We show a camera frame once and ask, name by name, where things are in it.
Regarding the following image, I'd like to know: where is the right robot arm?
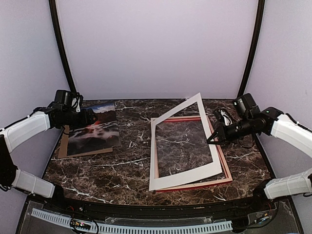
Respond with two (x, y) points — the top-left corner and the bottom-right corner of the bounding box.
(207, 107), (312, 212)

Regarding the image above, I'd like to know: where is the left black corner post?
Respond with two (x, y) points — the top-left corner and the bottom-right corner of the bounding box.
(48, 0), (77, 93)

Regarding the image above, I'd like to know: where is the black front rail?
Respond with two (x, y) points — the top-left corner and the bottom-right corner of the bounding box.
(24, 184), (291, 219)

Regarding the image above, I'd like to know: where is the brown cardboard backing board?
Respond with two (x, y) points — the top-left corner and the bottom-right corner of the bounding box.
(57, 125), (113, 159)

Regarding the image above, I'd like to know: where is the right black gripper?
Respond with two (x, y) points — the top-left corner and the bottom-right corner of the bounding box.
(207, 116), (254, 145)

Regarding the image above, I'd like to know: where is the white photo mat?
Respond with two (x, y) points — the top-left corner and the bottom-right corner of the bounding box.
(149, 93), (222, 191)

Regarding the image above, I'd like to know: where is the right black corner post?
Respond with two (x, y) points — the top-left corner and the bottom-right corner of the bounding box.
(237, 0), (265, 97)

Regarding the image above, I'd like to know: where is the red wooden picture frame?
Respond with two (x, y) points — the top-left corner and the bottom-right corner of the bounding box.
(153, 116), (233, 193)

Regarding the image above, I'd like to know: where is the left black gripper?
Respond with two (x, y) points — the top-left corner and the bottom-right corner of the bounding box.
(63, 108), (98, 130)

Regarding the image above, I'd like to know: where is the black corner post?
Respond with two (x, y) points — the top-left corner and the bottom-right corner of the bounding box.
(237, 0), (265, 97)
(48, 0), (77, 93)

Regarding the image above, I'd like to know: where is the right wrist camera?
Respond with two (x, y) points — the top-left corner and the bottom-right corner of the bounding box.
(233, 93), (256, 118)

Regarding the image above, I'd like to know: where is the landscape photo print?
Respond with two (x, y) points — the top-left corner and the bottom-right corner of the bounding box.
(67, 102), (121, 156)

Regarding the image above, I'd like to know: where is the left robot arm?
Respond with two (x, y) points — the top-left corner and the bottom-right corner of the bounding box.
(0, 107), (97, 213)

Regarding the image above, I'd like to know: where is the white slotted cable duct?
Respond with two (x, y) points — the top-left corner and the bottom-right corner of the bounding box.
(31, 208), (233, 234)

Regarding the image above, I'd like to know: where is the clear acrylic sheet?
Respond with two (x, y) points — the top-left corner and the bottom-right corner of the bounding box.
(156, 121), (225, 182)

